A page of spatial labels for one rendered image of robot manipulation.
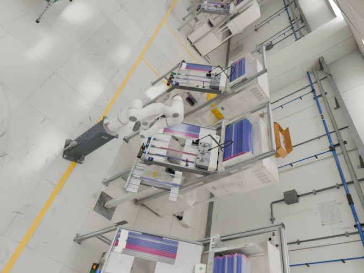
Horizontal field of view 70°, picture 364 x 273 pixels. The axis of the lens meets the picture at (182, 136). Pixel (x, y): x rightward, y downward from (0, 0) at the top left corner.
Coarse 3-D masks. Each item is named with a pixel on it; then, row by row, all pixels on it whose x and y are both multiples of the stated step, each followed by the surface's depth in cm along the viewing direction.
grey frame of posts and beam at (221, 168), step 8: (264, 104) 284; (248, 112) 295; (224, 120) 313; (224, 128) 300; (128, 136) 359; (184, 144) 348; (272, 152) 229; (248, 160) 243; (128, 168) 287; (224, 168) 258; (232, 168) 253; (112, 176) 304; (120, 176) 295; (208, 176) 268; (216, 176) 265; (184, 184) 287; (192, 184) 281; (160, 192) 308; (144, 200) 322
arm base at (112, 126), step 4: (116, 116) 245; (104, 120) 253; (108, 120) 257; (112, 120) 248; (116, 120) 244; (104, 124) 251; (108, 124) 251; (112, 124) 248; (116, 124) 246; (120, 124) 245; (104, 128) 250; (108, 128) 252; (112, 128) 251; (116, 128) 251; (108, 132) 251; (112, 132) 255; (116, 132) 259
